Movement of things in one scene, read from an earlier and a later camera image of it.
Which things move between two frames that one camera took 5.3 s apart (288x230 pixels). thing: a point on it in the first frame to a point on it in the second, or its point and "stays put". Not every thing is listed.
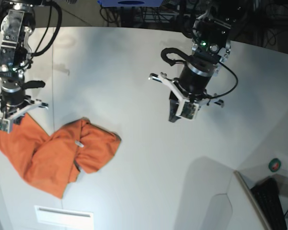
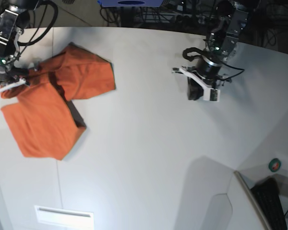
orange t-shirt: [50, 162] to [45, 122]
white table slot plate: [69, 219] stays put
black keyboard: [266, 192] stays put
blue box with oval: [130, 3] stays put
